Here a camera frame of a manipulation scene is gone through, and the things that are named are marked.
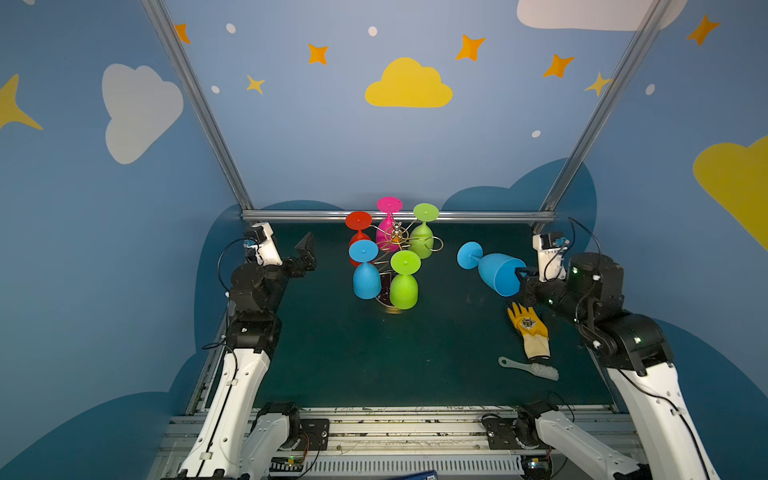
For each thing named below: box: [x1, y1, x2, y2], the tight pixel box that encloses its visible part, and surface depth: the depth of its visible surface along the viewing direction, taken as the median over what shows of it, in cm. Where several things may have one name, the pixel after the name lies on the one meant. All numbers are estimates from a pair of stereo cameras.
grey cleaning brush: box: [498, 356, 560, 381], surface depth 86 cm
